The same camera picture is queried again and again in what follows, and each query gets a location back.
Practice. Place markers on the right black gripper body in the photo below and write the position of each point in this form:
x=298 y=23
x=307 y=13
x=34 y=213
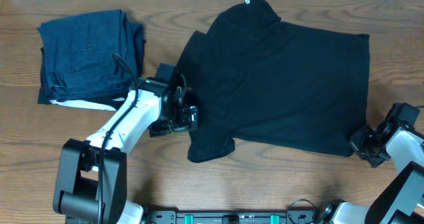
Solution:
x=361 y=144

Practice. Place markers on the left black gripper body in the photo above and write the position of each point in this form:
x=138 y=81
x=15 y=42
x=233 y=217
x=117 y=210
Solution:
x=191 y=116

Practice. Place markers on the black polo shirt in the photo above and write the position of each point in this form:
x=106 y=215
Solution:
x=257 y=78

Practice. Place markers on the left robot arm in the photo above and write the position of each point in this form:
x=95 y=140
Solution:
x=91 y=183

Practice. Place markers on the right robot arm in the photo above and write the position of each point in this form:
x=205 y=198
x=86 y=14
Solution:
x=397 y=140

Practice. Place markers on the folded black garment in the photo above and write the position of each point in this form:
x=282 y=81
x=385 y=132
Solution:
x=43 y=98

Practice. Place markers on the folded white garment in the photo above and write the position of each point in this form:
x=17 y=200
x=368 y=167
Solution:
x=82 y=104

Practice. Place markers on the folded dark blue garment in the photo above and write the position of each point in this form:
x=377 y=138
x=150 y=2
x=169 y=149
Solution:
x=90 y=54

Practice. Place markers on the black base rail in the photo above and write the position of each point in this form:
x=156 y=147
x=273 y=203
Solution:
x=174 y=217

